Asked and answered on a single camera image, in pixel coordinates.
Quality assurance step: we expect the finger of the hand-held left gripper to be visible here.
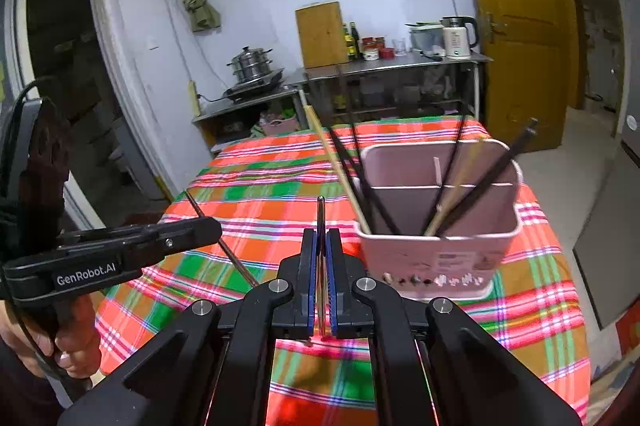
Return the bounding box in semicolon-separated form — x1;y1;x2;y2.
60;217;224;258

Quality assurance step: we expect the dark brown chopstick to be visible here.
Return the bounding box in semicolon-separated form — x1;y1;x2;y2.
184;189;261;289
317;195;329;338

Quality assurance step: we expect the person's left hand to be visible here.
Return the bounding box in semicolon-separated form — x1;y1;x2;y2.
0;296;103;379

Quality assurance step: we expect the pink plastic utensil holder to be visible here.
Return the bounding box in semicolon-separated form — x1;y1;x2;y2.
354;138;525;304

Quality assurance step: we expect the pink plastic basket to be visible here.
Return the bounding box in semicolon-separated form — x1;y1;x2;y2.
260;116;296;137

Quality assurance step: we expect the yellow wooden door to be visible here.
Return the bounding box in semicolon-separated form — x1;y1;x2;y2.
452;0;573;153

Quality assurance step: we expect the black induction cooker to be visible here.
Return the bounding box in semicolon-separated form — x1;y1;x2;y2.
221;68;286;102

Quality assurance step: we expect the beige wooden chopstick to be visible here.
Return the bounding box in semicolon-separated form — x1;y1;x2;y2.
302;103;372;236
431;141;487;236

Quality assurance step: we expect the white electric kettle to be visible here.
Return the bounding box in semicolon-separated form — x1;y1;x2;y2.
442;16;481;59

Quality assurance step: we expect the wooden cutting board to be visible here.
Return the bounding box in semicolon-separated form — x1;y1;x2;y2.
295;1;349;69

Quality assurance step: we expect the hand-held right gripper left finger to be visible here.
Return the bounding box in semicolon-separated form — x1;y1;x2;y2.
57;230;318;426

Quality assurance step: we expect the plaid tablecloth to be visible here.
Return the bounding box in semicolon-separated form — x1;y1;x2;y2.
95;116;593;426

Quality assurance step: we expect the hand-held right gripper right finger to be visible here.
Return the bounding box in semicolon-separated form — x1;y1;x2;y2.
327;230;583;426

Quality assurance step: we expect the low steel shelf table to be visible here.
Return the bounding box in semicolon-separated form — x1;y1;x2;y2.
192;83;307;157

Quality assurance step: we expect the steel steamer pot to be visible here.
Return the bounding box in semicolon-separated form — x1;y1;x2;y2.
226;46;275;84

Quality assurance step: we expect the tall steel shelf table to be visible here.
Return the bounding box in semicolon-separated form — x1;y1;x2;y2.
289;52;493;127

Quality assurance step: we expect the black chopstick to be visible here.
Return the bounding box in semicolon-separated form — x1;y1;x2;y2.
440;117;541;234
327;127;391;236
344;153;402;236
424;113;472;237

